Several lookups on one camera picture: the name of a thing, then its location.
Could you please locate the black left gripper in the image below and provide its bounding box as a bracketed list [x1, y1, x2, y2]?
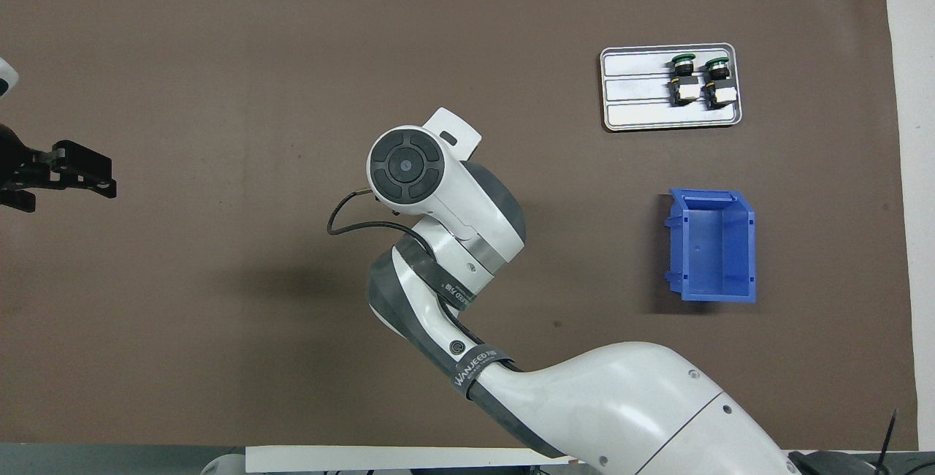
[0, 124, 118, 213]

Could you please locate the brown table mat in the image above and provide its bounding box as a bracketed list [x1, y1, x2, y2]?
[0, 0, 920, 452]

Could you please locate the grey metal tray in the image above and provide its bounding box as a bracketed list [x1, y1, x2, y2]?
[600, 43, 744, 132]

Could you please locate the blue plastic bin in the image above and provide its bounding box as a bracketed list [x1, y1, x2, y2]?
[663, 189, 757, 304]

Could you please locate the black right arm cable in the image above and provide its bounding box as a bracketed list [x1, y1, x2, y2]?
[327, 186, 527, 375]

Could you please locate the green push button switch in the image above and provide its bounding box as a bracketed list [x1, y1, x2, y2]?
[700, 57, 736, 110]
[668, 54, 700, 107]

